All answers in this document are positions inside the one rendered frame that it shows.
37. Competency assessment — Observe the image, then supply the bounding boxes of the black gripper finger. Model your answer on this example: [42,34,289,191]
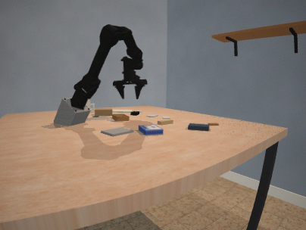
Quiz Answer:
[135,85,144,99]
[115,86,125,99]

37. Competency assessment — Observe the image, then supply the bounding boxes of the wooden ball maze tray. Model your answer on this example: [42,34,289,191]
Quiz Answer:
[112,113,130,121]

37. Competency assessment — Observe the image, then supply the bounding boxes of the blue flat box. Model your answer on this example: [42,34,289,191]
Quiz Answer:
[139,125,164,135]

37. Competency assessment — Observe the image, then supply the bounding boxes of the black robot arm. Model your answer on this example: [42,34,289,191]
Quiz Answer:
[70,24,143,110]

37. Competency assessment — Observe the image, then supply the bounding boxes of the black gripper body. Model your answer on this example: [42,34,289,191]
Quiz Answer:
[113,70,148,86]

